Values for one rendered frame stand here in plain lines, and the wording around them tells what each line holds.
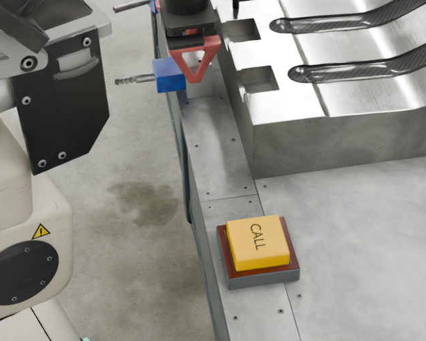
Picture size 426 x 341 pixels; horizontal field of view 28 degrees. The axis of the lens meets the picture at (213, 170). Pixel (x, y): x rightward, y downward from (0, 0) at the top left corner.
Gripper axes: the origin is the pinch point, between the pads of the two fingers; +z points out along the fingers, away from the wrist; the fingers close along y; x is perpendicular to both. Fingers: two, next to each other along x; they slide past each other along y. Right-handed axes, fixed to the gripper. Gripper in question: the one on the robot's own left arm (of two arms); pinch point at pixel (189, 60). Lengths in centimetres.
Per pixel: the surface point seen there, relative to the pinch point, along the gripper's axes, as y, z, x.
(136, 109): 95, 84, 3
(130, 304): 27, 84, 13
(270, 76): -9.1, -2.5, -9.0
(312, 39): -4.6, -3.9, -15.9
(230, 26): 1.8, -3.4, -6.2
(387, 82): -14.9, -3.5, -22.5
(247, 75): -9.0, -3.1, -6.0
